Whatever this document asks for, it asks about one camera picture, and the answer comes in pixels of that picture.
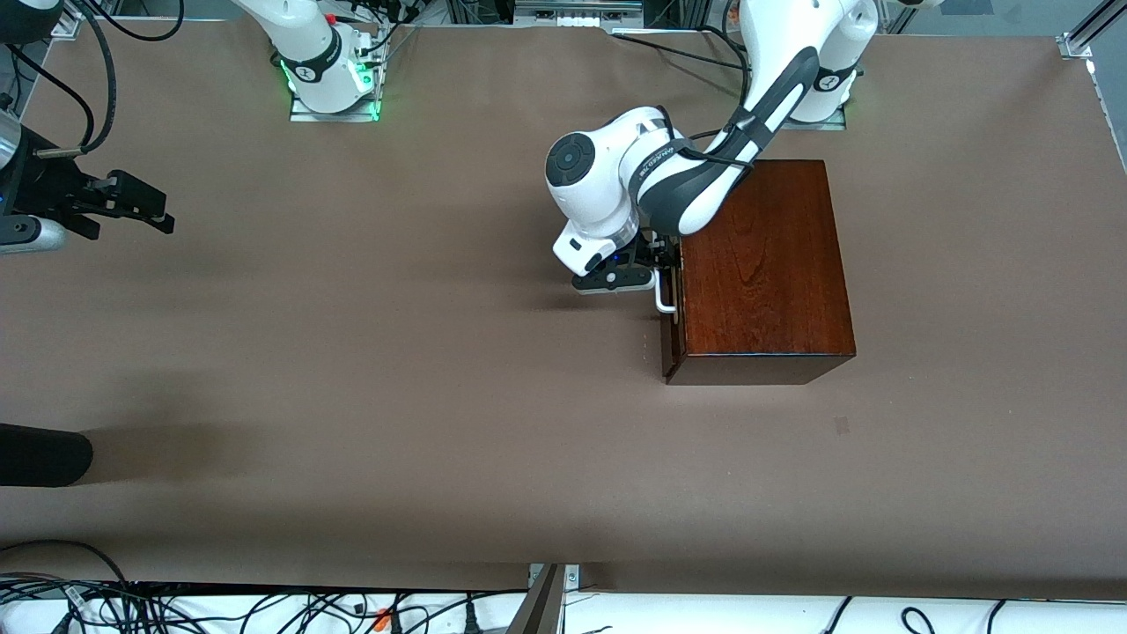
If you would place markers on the aluminium corner bracket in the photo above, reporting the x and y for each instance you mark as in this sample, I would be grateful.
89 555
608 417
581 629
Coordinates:
1074 46

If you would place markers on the white power strip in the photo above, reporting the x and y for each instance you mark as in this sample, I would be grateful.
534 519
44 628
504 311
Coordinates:
577 16

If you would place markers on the light wood drawer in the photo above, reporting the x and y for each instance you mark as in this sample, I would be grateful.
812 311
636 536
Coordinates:
671 339

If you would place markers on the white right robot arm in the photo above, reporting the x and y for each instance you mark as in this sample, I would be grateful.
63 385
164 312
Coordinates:
308 53

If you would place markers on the black cylindrical object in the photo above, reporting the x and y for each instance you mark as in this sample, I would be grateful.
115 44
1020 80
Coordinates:
44 455

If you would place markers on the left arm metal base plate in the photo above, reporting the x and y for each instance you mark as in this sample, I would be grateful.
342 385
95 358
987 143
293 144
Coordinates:
828 125

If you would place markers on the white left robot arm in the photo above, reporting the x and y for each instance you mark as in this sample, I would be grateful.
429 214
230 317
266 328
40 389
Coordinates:
607 150

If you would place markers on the aluminium profile post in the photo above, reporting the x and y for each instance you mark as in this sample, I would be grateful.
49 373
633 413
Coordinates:
541 608

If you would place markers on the dark brown wooden cabinet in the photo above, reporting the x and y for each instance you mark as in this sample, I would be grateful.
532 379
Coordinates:
766 282

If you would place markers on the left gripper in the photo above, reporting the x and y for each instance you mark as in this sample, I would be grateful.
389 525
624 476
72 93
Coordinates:
659 251

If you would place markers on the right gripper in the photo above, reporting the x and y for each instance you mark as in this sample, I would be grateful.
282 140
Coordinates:
46 187

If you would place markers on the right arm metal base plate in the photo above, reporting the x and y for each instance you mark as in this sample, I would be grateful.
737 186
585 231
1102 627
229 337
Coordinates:
335 116

